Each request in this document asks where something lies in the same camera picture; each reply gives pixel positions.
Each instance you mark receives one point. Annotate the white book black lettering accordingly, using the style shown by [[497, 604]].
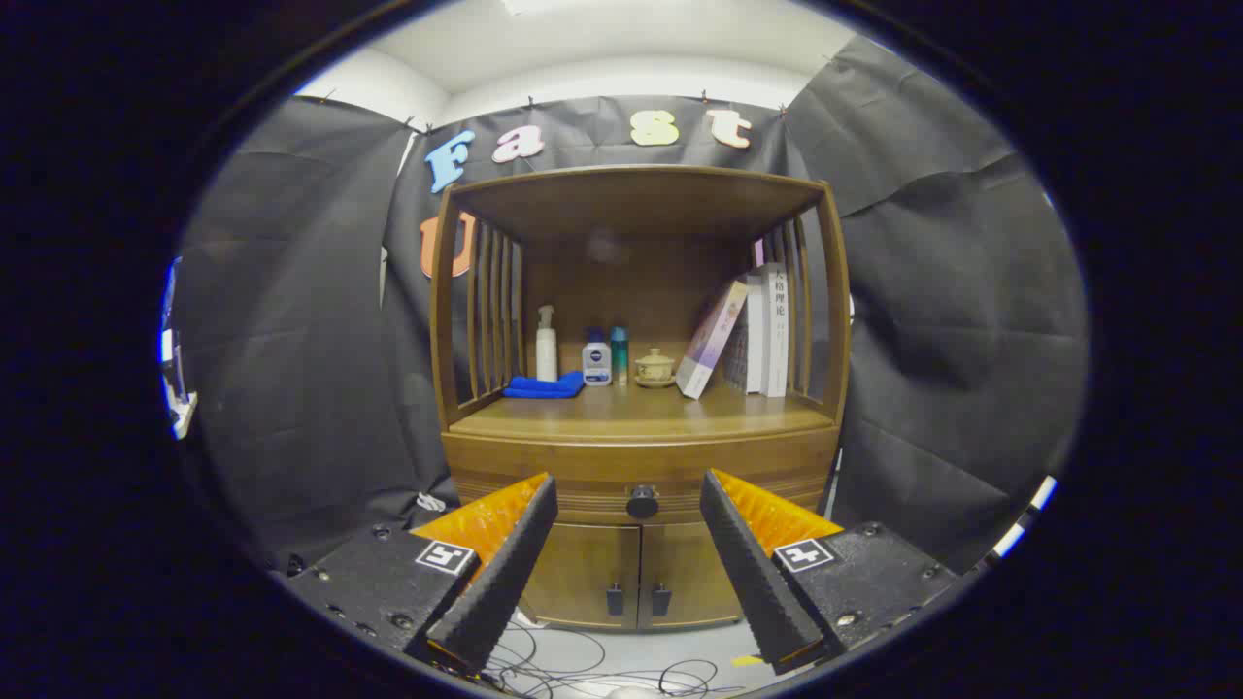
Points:
[[777, 330]]

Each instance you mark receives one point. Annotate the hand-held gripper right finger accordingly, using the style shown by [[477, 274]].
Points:
[[753, 573]]

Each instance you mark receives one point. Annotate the yellow tape piece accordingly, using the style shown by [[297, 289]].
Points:
[[748, 660]]

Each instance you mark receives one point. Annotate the black backdrop cloth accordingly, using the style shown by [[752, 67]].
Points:
[[291, 340]]

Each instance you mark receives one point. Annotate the wooden cabinet door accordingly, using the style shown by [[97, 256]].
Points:
[[583, 568], [689, 573]]

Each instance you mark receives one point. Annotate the black drawer knob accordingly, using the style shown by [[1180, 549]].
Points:
[[642, 502]]

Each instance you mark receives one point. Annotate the thin white book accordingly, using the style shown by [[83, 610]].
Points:
[[755, 330]]

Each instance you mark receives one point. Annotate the wooden countertop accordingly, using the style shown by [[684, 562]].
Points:
[[631, 413]]

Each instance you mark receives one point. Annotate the white pump bottle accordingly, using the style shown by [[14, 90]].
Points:
[[547, 354]]

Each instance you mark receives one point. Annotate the wooden drawer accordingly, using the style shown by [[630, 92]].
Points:
[[544, 458]]

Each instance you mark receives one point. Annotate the dark patterned book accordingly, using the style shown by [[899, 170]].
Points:
[[738, 359]]

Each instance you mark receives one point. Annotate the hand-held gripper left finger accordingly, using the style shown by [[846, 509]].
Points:
[[505, 573]]

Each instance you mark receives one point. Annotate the teal slim bottle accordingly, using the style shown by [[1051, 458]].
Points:
[[620, 354]]

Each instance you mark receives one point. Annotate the beige lidded teacup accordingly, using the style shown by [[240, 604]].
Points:
[[655, 369]]

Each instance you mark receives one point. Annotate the blue folded cloth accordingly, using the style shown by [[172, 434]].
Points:
[[544, 387]]

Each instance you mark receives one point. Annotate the white blue edge object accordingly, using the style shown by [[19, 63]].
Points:
[[182, 408]]

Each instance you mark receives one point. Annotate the wooden cabinet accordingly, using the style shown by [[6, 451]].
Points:
[[631, 214]]

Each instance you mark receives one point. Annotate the purple white book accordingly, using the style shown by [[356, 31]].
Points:
[[711, 340]]

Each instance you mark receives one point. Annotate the white bottle blue cap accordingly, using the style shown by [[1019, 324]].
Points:
[[596, 367]]

